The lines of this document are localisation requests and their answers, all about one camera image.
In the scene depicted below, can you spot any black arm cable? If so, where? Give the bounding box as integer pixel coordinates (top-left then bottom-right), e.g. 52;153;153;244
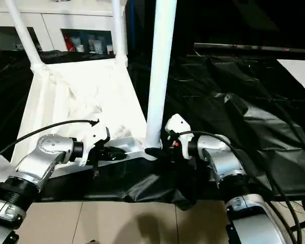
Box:
170;130;302;244
0;118;100;163

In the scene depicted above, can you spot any dark long bar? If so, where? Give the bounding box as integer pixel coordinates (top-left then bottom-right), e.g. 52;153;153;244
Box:
193;42;305;55

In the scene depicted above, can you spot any white plastic table top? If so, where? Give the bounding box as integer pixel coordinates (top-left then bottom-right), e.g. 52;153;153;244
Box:
9;57;166;180

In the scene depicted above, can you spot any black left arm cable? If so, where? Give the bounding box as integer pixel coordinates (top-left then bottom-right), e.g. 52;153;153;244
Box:
0;118;100;163

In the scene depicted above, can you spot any patterned white cup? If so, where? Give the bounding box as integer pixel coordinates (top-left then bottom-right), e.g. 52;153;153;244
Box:
88;38;104;53

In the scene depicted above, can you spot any black mat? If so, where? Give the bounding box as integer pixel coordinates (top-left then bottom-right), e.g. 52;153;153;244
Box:
0;49;305;211

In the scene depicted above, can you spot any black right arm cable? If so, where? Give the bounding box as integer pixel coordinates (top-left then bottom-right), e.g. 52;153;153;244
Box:
170;130;302;244

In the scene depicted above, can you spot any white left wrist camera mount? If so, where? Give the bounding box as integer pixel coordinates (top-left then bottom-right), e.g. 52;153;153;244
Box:
77;124;111;168

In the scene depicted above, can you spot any white flat board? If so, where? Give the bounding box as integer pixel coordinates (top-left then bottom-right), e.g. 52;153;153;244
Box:
276;58;305;100

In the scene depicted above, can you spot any white cabinet with glass doors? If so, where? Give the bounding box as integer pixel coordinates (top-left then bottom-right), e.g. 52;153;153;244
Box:
0;0;129;55

